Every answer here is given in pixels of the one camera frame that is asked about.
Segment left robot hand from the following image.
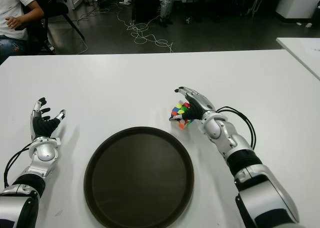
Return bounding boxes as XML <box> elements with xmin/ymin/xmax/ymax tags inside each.
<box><xmin>30</xmin><ymin>97</ymin><xmax>67</xmax><ymax>140</ymax></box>

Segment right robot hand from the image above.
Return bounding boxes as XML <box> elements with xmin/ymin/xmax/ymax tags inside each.
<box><xmin>169</xmin><ymin>87</ymin><xmax>217</xmax><ymax>121</ymax></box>

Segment multicoloured Rubik's cube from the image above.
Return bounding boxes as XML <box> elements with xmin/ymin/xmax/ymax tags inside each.
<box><xmin>169</xmin><ymin>100</ymin><xmax>195</xmax><ymax>130</ymax></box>

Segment dark round plate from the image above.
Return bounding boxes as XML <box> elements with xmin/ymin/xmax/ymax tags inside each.
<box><xmin>83</xmin><ymin>126</ymin><xmax>195</xmax><ymax>228</ymax></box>

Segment black cabinet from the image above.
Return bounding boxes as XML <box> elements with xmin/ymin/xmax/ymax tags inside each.
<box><xmin>131</xmin><ymin>0</ymin><xmax>161</xmax><ymax>23</ymax></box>

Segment folded metal stand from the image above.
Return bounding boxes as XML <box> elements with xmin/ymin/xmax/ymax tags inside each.
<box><xmin>246</xmin><ymin>0</ymin><xmax>263</xmax><ymax>16</ymax></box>

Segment white side table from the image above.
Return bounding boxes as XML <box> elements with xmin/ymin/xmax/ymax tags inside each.
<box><xmin>276</xmin><ymin>37</ymin><xmax>320</xmax><ymax>80</ymax></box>

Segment black office chair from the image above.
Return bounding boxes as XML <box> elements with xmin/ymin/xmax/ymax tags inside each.
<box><xmin>22</xmin><ymin>0</ymin><xmax>88</xmax><ymax>55</ymax></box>

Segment person in white shirt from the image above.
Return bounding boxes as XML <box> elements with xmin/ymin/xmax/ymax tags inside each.
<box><xmin>0</xmin><ymin>0</ymin><xmax>45</xmax><ymax>61</ymax></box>

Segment large white cabinet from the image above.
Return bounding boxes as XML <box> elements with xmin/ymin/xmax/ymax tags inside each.
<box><xmin>275</xmin><ymin>0</ymin><xmax>320</xmax><ymax>20</ymax></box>

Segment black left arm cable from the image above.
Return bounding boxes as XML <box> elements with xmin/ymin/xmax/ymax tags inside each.
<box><xmin>2</xmin><ymin>142</ymin><xmax>35</xmax><ymax>188</ymax></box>

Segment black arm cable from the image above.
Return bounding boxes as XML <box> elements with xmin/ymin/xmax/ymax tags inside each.
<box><xmin>2</xmin><ymin>142</ymin><xmax>35</xmax><ymax>188</ymax></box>
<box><xmin>216</xmin><ymin>106</ymin><xmax>257</xmax><ymax>150</ymax></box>

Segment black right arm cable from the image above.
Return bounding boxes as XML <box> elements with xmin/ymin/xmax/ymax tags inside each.
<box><xmin>216</xmin><ymin>106</ymin><xmax>257</xmax><ymax>150</ymax></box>

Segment tangled white floor cable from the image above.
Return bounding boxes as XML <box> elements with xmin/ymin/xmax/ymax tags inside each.
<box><xmin>116</xmin><ymin>2</ymin><xmax>175</xmax><ymax>53</ymax></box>

